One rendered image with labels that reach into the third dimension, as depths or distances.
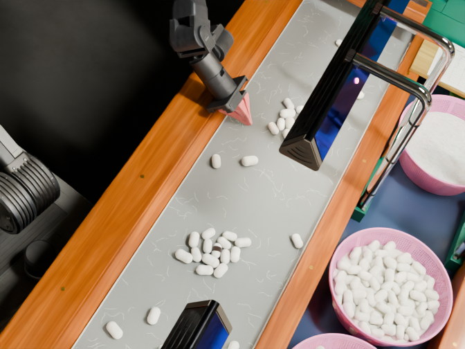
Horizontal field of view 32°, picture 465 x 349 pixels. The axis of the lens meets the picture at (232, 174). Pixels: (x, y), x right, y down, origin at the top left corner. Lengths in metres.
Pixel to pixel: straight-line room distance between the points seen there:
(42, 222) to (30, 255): 0.15
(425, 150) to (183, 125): 0.59
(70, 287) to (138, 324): 0.15
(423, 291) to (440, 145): 0.41
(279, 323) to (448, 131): 0.70
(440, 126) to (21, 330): 1.11
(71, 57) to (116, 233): 1.35
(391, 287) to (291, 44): 0.67
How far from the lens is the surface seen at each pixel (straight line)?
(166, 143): 1.78
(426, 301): 1.80
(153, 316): 1.59
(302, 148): 1.44
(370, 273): 1.76
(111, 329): 1.57
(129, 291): 1.63
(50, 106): 2.78
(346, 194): 1.81
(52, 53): 2.92
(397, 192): 1.97
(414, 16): 2.11
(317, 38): 2.11
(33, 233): 1.98
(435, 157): 1.99
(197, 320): 1.22
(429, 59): 2.13
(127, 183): 1.71
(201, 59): 1.76
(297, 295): 1.66
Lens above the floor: 2.21
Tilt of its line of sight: 55 degrees down
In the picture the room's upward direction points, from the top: 19 degrees clockwise
